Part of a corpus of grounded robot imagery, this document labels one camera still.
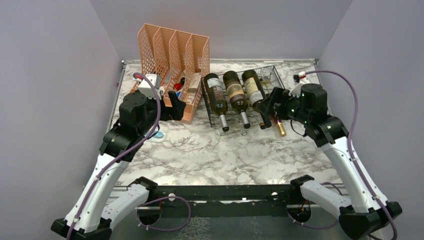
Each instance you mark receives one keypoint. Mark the small white box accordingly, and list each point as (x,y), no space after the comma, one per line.
(194,83)

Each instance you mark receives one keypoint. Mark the peach plastic file organizer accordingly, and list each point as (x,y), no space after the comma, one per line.
(173,54)

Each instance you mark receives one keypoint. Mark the blue item in blister pack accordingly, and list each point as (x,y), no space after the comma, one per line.
(159,137)

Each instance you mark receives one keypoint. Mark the red small item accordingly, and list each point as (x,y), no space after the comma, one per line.
(179,85)

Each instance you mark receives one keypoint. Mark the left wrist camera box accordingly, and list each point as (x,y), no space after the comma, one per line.
(145,88)

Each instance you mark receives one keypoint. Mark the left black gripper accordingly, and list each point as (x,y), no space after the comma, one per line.
(177,108)

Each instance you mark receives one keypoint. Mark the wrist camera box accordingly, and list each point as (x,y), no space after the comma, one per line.
(300,79)
(145,88)

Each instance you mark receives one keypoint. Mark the green bottle brown label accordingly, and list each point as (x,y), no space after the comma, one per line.
(217,99)

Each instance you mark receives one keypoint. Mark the black wire wine rack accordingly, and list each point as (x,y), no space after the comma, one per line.
(269,78)

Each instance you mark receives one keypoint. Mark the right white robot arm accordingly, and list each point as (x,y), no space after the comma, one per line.
(365,209)

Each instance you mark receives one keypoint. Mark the green bottle tan label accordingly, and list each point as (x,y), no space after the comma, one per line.
(237,97)

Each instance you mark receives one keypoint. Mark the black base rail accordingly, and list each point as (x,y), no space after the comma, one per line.
(219,201)

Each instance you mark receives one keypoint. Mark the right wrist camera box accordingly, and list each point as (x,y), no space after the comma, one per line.
(300,79)

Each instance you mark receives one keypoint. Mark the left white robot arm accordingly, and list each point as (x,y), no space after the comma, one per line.
(92,218)

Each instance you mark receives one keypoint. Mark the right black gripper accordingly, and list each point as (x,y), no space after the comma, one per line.
(280,96)

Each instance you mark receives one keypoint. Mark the red wine gold cap bottle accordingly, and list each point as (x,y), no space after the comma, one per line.
(279,125)

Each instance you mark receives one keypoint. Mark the green bottle cream label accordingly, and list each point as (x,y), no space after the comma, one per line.
(255,93)

